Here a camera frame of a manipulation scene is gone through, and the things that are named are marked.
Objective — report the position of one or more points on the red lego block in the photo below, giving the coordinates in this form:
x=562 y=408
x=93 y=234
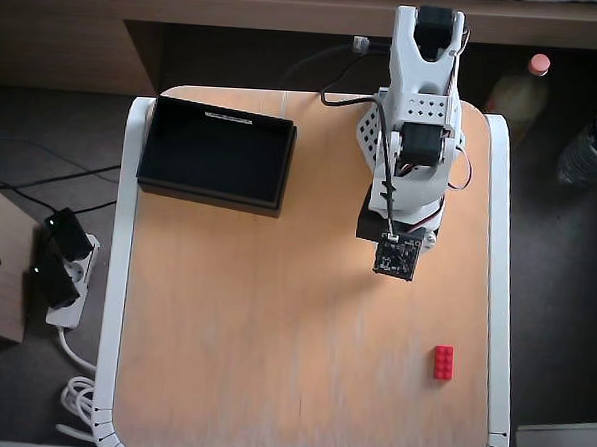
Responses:
x=444 y=362

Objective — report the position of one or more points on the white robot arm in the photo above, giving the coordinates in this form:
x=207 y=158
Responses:
x=401 y=78

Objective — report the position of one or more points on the black rectangular bin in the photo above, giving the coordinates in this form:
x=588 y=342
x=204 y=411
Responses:
x=212 y=149

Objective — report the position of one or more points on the yellow bottle pink cap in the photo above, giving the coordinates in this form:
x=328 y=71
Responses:
x=518 y=97

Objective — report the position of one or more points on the clear plastic water bottle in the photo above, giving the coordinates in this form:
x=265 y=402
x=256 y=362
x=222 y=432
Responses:
x=590 y=146

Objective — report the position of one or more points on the white power strip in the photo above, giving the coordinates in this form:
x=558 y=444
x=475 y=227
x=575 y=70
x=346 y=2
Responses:
x=77 y=273

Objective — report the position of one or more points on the black power adapter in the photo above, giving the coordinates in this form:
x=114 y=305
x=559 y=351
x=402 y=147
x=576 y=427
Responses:
x=70 y=234
x=52 y=281

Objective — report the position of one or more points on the black wrist camera circuit board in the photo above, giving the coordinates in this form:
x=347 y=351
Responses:
x=396 y=256

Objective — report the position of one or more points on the white table frame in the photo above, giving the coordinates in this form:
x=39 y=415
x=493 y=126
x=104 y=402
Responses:
x=118 y=274

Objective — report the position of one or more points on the brown wooden bed frame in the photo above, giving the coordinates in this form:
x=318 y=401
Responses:
x=63 y=36

